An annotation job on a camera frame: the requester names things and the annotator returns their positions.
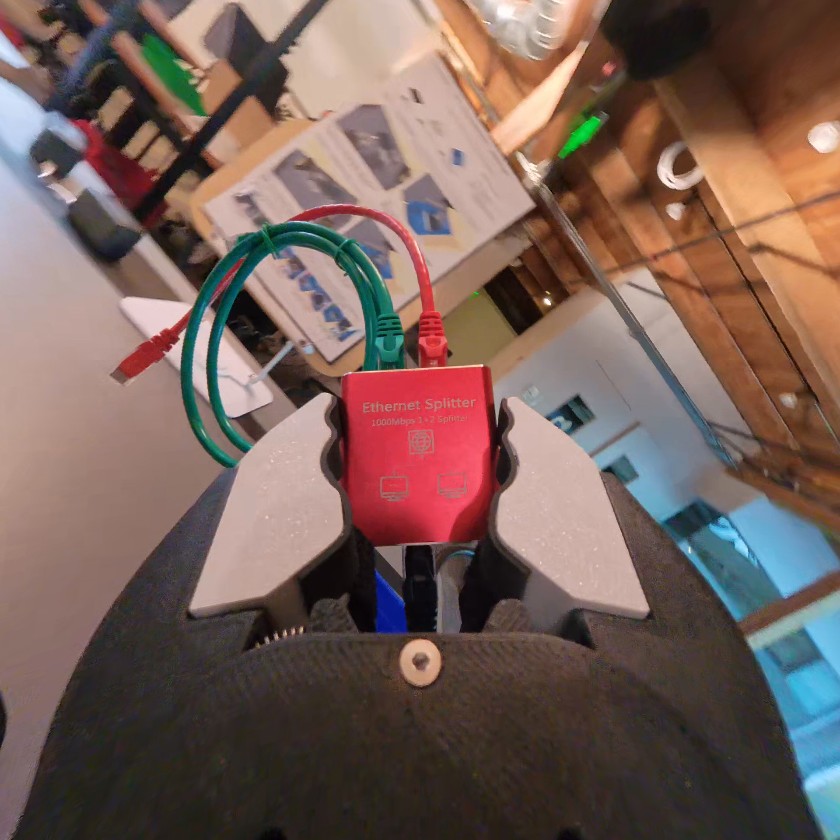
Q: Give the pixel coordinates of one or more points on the black power adapter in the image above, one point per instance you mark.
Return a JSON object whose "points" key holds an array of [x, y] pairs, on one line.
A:
{"points": [[98, 223]]}

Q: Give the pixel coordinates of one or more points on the cardboard box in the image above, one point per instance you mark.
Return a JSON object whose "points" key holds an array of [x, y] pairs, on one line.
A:
{"points": [[253, 124]]}

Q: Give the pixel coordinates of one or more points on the green exit sign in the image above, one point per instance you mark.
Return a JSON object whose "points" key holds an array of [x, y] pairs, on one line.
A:
{"points": [[583, 136]]}

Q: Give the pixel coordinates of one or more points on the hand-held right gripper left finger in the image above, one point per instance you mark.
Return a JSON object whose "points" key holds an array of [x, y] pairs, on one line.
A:
{"points": [[275, 525]]}

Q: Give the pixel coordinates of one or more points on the red bag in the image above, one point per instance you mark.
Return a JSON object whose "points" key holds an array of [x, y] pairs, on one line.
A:
{"points": [[118, 164]]}

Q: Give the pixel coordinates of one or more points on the red ethernet splitter box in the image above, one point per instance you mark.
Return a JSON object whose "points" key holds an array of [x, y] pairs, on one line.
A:
{"points": [[420, 459]]}

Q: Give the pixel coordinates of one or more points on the green cloth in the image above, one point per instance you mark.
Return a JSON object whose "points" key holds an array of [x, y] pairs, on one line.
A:
{"points": [[174, 72]]}

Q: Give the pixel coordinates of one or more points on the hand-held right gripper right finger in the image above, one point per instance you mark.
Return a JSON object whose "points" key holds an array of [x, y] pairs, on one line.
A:
{"points": [[571, 525]]}

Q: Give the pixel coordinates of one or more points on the printed instruction sheet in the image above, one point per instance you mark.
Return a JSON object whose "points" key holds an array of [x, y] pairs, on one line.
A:
{"points": [[394, 144]]}

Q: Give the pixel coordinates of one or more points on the black tripod stand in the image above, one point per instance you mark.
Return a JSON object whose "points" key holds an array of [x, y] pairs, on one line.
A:
{"points": [[216, 124]]}

